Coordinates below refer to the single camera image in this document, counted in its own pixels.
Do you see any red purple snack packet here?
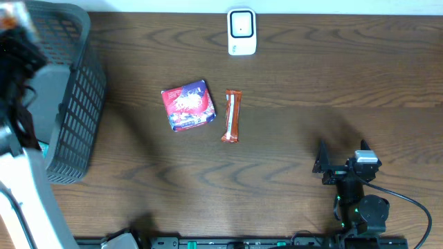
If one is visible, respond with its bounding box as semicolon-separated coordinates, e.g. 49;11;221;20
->
161;80;217;131

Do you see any light teal wipes packet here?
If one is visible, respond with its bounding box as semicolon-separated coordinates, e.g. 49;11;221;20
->
38;141;49;158

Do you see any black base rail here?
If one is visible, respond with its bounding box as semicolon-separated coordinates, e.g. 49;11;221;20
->
74;236;409;249

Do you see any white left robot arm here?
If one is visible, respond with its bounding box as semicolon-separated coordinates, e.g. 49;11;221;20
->
1;26;141;249

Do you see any orange brown snack bar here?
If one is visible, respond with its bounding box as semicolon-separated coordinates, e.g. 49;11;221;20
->
221;89;242;143

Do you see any small orange tissue pack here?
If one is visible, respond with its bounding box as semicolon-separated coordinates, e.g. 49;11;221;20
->
1;1;39;42

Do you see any grey plastic mesh basket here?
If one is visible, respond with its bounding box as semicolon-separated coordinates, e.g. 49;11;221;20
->
26;1;107;184

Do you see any white barcode scanner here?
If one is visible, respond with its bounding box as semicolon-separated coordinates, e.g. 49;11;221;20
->
227;8;257;56

